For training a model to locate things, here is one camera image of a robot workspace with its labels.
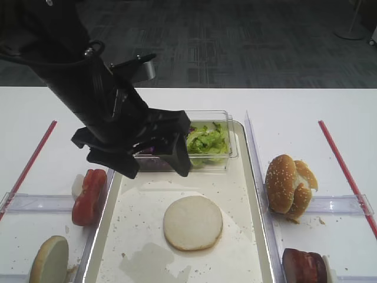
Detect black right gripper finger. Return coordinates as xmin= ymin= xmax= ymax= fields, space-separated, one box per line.
xmin=160 ymin=134 xmax=191 ymax=177

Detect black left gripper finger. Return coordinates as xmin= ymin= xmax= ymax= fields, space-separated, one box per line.
xmin=87 ymin=148 xmax=139 ymax=179

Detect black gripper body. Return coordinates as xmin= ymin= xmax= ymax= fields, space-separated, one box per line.
xmin=70 ymin=85 xmax=190 ymax=156

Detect bun half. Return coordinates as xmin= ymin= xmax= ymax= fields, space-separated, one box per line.
xmin=28 ymin=235 xmax=69 ymax=283
xmin=163 ymin=195 xmax=223 ymax=251

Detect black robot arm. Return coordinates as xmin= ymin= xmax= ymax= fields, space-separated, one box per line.
xmin=1 ymin=1 xmax=191 ymax=179

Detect green lettuce leaves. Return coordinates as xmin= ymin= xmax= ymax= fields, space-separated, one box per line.
xmin=187 ymin=122 xmax=229 ymax=156

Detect red tomato slices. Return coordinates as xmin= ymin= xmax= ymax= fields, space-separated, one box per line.
xmin=71 ymin=169 xmax=107 ymax=227

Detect dark red meat patty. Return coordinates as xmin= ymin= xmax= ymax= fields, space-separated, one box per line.
xmin=282 ymin=248 xmax=328 ymax=283

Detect shredded purple cabbage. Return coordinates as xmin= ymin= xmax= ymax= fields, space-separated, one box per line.
xmin=134 ymin=147 xmax=172 ymax=172

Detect clear plastic food container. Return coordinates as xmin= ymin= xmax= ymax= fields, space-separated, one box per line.
xmin=130 ymin=110 xmax=239 ymax=173

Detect white onion slice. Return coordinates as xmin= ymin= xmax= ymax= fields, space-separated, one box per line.
xmin=71 ymin=174 xmax=85 ymax=199

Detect left red tape strip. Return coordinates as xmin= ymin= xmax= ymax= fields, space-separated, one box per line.
xmin=0 ymin=120 xmax=57 ymax=220

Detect red tape strip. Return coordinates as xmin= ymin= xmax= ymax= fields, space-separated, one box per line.
xmin=0 ymin=120 xmax=57 ymax=220
xmin=318 ymin=120 xmax=376 ymax=237

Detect metal serving tray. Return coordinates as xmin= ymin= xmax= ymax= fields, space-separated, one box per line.
xmin=83 ymin=122 xmax=275 ymax=282

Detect white parchment paper sheet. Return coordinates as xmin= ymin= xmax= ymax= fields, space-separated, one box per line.
xmin=97 ymin=183 xmax=263 ymax=282

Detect sesame bun top front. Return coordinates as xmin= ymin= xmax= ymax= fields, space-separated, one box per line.
xmin=265 ymin=154 xmax=296 ymax=214

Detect sesame bun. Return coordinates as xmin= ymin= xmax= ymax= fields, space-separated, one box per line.
xmin=265 ymin=154 xmax=296 ymax=214
xmin=286 ymin=160 xmax=318 ymax=223

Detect left clear cross divider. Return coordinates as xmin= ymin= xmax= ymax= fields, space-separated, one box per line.
xmin=1 ymin=193 xmax=74 ymax=213

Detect clear cross divider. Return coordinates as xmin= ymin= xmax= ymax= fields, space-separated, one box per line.
xmin=1 ymin=193 xmax=74 ymax=213
xmin=305 ymin=195 xmax=374 ymax=216

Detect sesame bun top rear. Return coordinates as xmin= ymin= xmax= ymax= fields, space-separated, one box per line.
xmin=286 ymin=160 xmax=318 ymax=223

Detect right clear acrylic divider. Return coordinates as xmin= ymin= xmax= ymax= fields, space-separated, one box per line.
xmin=244 ymin=111 xmax=286 ymax=282

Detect right red tape strip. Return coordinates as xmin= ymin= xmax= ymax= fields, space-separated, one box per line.
xmin=318 ymin=120 xmax=376 ymax=237

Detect right clear cross divider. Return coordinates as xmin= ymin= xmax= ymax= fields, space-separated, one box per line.
xmin=305 ymin=195 xmax=374 ymax=216

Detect white floor stand base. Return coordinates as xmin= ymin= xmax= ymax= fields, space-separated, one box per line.
xmin=334 ymin=0 xmax=368 ymax=41

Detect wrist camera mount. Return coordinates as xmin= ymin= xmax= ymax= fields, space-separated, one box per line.
xmin=110 ymin=54 xmax=157 ymax=84

